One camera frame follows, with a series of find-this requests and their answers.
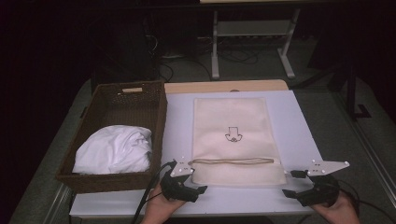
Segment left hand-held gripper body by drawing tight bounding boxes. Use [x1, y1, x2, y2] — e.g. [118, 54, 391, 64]
[160, 157, 196, 202]

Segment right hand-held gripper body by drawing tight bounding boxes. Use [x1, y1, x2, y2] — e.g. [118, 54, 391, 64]
[297, 160, 350, 207]

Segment white garment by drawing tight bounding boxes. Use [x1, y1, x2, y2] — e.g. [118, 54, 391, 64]
[72, 124, 153, 175]

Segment cream mesh laundry bag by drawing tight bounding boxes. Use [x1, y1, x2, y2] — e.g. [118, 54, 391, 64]
[191, 97, 288, 187]

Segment brown wicker basket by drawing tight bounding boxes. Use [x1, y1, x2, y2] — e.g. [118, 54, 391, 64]
[55, 79, 168, 194]

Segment person's right hand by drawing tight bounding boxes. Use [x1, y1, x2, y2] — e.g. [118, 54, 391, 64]
[311, 189, 361, 224]

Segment person's left hand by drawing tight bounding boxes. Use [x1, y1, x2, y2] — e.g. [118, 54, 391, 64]
[140, 183, 188, 224]

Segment white table mat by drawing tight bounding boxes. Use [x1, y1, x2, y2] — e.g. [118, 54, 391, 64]
[69, 90, 323, 218]

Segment dark metal stand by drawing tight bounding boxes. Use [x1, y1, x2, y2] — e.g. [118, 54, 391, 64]
[338, 62, 374, 121]

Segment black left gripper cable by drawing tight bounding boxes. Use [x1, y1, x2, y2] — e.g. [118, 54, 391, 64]
[132, 160, 177, 224]

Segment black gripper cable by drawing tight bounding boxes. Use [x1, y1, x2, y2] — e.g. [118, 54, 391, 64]
[132, 160, 177, 224]
[337, 178, 396, 224]

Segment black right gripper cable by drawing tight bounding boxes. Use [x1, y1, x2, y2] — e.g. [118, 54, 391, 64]
[337, 178, 396, 224]

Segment black floor cables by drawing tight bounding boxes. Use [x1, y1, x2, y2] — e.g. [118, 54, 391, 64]
[158, 46, 260, 82]

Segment white metal table frame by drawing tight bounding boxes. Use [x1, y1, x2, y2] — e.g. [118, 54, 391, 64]
[210, 8, 302, 80]

